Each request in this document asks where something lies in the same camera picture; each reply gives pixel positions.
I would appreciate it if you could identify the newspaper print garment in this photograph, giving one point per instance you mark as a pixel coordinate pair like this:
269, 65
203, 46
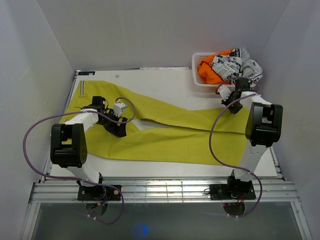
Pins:
237, 63

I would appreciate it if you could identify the white plastic basket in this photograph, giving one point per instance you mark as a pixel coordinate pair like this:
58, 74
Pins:
201, 86

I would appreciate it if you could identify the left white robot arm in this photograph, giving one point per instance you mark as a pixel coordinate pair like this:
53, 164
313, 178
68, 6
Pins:
68, 146

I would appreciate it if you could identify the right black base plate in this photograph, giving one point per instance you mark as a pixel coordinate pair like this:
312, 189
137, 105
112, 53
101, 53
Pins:
229, 192

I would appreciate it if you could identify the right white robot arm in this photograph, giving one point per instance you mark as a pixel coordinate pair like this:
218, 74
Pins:
263, 128

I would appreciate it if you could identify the aluminium rail frame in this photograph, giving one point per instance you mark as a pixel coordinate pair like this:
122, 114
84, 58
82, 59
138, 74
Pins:
166, 200

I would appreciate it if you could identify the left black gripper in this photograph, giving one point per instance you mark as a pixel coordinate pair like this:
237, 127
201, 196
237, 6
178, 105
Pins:
118, 131

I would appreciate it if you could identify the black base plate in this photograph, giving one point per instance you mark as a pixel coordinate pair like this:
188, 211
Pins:
229, 192
99, 193

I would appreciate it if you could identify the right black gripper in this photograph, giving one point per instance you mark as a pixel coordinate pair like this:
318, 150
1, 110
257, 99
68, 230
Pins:
234, 111

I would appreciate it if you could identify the yellow-green trousers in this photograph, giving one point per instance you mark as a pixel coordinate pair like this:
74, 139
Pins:
206, 136

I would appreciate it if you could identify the blue label sticker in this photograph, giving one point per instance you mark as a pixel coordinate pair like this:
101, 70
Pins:
86, 73

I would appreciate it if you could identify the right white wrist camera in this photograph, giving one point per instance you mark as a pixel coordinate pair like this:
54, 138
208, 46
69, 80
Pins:
224, 92

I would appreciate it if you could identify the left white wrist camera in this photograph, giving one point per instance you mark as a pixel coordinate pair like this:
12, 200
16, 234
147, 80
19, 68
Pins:
118, 108

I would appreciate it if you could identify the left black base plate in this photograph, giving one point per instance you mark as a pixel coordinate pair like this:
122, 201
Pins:
99, 193

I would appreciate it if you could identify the orange garment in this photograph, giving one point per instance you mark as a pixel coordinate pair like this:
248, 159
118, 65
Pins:
205, 71

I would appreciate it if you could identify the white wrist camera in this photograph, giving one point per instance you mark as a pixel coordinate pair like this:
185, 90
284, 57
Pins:
118, 108
224, 92

